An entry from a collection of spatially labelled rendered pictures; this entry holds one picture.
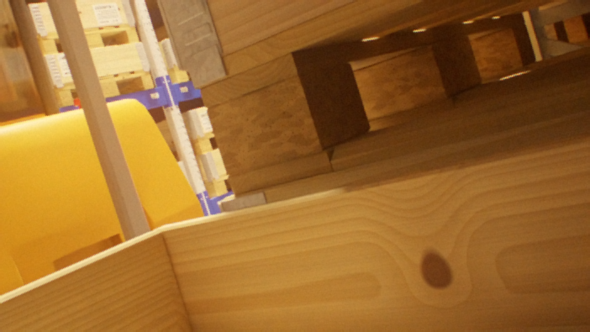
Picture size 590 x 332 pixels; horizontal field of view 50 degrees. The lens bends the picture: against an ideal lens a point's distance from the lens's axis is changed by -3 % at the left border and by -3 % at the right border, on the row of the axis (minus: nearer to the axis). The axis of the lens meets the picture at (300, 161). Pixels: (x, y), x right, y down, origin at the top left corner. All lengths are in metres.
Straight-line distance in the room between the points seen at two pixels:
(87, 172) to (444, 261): 1.40
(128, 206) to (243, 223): 0.96
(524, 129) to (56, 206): 1.33
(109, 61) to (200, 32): 3.87
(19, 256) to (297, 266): 1.14
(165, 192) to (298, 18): 1.30
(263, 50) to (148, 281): 0.25
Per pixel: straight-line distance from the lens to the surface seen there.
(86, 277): 0.56
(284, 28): 0.63
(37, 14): 4.38
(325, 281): 0.51
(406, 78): 0.93
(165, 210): 1.84
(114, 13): 4.73
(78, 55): 1.52
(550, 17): 1.43
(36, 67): 2.25
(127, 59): 4.65
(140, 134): 1.92
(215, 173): 4.92
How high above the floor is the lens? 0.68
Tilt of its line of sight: 4 degrees down
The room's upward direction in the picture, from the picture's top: 18 degrees counter-clockwise
